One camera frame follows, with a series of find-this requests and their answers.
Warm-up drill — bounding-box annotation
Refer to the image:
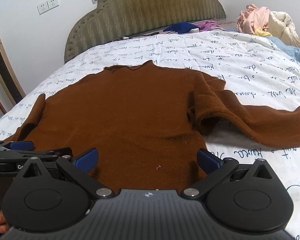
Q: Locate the brown knit sweater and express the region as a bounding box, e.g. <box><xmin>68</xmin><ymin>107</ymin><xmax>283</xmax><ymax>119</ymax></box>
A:
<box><xmin>10</xmin><ymin>61</ymin><xmax>300</xmax><ymax>191</ymax></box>

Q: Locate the pink clothes pile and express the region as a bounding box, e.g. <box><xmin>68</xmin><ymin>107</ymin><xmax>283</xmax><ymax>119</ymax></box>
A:
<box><xmin>237</xmin><ymin>4</ymin><xmax>270</xmax><ymax>34</ymax></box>

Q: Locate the white script-print quilt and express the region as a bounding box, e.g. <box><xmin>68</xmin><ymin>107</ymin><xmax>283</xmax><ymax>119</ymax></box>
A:
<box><xmin>0</xmin><ymin>31</ymin><xmax>300</xmax><ymax>239</ymax></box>

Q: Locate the purple garment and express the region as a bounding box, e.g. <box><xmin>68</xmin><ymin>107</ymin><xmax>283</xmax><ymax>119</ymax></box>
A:
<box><xmin>193</xmin><ymin>20</ymin><xmax>219</xmax><ymax>31</ymax></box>

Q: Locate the navy blue garment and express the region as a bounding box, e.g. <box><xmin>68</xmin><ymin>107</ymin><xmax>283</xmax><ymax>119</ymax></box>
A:
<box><xmin>163</xmin><ymin>22</ymin><xmax>198</xmax><ymax>34</ymax></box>

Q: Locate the light blue blanket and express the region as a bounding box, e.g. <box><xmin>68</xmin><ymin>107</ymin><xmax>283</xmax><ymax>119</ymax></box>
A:
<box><xmin>266</xmin><ymin>36</ymin><xmax>300</xmax><ymax>63</ymax></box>

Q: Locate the yellow garment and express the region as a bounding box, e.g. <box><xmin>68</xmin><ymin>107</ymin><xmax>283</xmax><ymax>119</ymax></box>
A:
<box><xmin>253</xmin><ymin>28</ymin><xmax>272</xmax><ymax>37</ymax></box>

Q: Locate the cream puffy jacket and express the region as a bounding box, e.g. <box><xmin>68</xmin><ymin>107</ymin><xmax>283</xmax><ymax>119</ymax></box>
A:
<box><xmin>268</xmin><ymin>11</ymin><xmax>300</xmax><ymax>49</ymax></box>

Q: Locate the olive upholstered headboard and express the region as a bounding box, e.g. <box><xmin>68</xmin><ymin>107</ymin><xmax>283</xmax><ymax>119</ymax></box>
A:
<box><xmin>64</xmin><ymin>0</ymin><xmax>226</xmax><ymax>62</ymax></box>

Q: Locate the white double wall socket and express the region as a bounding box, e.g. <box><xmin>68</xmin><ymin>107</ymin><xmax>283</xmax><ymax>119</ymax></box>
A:
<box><xmin>37</xmin><ymin>0</ymin><xmax>59</xmax><ymax>15</ymax></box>

